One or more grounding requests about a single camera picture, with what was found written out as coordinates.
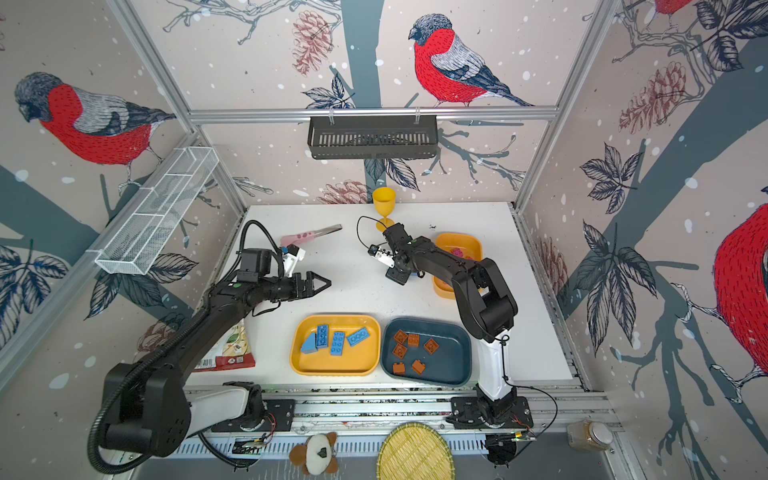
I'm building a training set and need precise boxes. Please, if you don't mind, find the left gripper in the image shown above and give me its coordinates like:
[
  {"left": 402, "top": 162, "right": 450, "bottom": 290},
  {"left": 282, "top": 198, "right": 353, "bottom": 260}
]
[{"left": 260, "top": 270, "right": 331, "bottom": 301}]

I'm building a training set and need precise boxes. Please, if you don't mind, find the blue lego brick long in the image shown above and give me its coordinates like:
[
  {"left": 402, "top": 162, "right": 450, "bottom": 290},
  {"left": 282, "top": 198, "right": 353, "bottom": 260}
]
[{"left": 316, "top": 324, "right": 329, "bottom": 350}]

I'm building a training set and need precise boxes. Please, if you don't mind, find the blue lego brick slanted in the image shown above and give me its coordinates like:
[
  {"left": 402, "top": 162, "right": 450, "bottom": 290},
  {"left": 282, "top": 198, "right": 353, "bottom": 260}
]
[{"left": 300, "top": 332, "right": 318, "bottom": 354}]

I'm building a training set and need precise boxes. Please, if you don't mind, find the blue lego brick underside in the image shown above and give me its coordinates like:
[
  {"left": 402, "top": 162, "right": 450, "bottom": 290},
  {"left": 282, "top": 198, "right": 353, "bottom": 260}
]
[{"left": 346, "top": 327, "right": 370, "bottom": 347}]

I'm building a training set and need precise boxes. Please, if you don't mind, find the brown lego brick top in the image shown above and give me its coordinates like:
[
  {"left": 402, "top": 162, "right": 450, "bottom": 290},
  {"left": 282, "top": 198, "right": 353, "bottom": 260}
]
[{"left": 411, "top": 360, "right": 426, "bottom": 375}]

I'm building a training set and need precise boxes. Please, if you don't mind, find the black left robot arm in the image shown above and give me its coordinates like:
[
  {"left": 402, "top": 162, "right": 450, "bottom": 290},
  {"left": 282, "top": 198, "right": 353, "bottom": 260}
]
[{"left": 86, "top": 242, "right": 332, "bottom": 475}]

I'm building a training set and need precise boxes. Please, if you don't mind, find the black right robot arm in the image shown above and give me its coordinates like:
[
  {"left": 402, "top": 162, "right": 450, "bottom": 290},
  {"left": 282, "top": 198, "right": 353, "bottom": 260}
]
[{"left": 383, "top": 223, "right": 531, "bottom": 429}]

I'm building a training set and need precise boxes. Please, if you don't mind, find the yellow tray right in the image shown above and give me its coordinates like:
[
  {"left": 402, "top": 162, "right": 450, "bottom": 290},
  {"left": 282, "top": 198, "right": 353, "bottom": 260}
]
[{"left": 433, "top": 233, "right": 484, "bottom": 300}]

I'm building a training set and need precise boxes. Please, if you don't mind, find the yellow tray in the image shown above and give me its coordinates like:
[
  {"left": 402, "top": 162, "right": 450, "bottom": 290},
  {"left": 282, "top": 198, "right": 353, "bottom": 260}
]
[
  {"left": 290, "top": 314, "right": 381, "bottom": 376},
  {"left": 433, "top": 233, "right": 484, "bottom": 300}
]

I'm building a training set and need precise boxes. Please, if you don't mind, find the yellow plastic goblet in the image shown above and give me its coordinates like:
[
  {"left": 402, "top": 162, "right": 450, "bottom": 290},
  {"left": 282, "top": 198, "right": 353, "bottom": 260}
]
[{"left": 372, "top": 187, "right": 396, "bottom": 232}]

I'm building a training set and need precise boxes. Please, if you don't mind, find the yellow tray front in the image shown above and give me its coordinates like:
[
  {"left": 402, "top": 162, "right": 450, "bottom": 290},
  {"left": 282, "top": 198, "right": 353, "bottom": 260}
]
[{"left": 290, "top": 314, "right": 381, "bottom": 376}]

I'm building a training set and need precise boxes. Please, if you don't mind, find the red snack bag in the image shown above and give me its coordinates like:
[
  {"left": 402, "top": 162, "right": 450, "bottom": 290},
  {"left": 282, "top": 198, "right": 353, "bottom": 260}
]
[{"left": 194, "top": 320, "right": 255, "bottom": 372}]

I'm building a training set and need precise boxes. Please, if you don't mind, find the dark teal tray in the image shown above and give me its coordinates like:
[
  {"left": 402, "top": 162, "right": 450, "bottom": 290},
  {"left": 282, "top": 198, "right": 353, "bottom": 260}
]
[{"left": 380, "top": 317, "right": 472, "bottom": 387}]

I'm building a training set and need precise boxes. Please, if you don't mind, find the black hanging basket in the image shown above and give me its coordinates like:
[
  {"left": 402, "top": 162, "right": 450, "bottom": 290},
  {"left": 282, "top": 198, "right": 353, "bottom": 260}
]
[{"left": 307, "top": 116, "right": 439, "bottom": 160}]

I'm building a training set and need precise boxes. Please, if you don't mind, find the aluminium crossbar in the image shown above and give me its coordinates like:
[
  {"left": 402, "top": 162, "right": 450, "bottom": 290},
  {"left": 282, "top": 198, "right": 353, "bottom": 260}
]
[{"left": 187, "top": 106, "right": 560, "bottom": 125}]

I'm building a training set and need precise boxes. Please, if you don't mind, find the plush toy dog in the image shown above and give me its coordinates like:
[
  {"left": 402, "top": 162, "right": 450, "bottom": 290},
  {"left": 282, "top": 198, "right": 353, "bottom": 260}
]
[{"left": 289, "top": 432, "right": 339, "bottom": 476}]

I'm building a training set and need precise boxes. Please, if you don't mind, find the woven bamboo plate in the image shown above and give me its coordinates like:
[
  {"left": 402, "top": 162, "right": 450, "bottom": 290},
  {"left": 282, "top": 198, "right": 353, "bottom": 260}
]
[{"left": 376, "top": 422, "right": 456, "bottom": 480}]

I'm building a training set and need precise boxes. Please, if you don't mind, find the glass jar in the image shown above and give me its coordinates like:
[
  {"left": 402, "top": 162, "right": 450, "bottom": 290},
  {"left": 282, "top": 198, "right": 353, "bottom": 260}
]
[{"left": 567, "top": 420, "right": 614, "bottom": 452}]

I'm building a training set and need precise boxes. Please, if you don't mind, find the white wire mesh basket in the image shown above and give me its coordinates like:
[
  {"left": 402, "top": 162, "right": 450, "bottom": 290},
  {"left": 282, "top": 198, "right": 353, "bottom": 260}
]
[{"left": 95, "top": 146, "right": 219, "bottom": 275}]

